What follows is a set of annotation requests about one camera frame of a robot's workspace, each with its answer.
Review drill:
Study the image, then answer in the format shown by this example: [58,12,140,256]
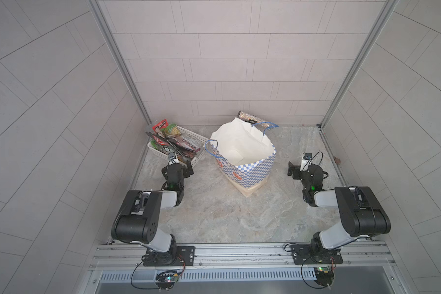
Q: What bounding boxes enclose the dark packets pile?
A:
[145,132,200,163]

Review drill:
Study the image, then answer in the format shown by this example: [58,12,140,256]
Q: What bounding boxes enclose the white perforated plastic basket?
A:
[145,125,208,167]

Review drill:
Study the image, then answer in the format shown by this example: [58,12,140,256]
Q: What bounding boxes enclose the green condiment packet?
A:
[161,124,181,138]

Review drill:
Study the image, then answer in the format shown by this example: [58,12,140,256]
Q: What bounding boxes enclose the red condiment packet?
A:
[151,119,169,131]

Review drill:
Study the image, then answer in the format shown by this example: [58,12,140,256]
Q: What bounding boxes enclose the blue checkered paper bag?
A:
[204,118,278,197]

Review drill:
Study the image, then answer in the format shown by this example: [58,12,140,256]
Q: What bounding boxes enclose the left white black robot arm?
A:
[111,161,194,262]

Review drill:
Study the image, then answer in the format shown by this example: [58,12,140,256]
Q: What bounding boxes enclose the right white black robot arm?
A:
[287,162,391,256]

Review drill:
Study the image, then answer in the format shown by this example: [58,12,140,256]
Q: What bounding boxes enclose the right circuit board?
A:
[314,267,335,289]

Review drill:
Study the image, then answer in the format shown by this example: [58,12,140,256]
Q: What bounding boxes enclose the circuit board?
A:
[155,270,183,287]
[314,267,335,289]

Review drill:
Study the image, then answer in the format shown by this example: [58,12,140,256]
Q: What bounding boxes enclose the left circuit board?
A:
[155,270,183,287]

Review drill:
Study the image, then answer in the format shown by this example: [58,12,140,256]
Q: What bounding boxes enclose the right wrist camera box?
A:
[300,153,312,172]

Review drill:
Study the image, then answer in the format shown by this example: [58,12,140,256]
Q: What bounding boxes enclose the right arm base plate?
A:
[284,243,344,265]

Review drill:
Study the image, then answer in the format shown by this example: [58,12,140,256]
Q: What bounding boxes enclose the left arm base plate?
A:
[143,246,196,267]

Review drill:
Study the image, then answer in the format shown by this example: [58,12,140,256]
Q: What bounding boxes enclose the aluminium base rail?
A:
[89,240,396,271]

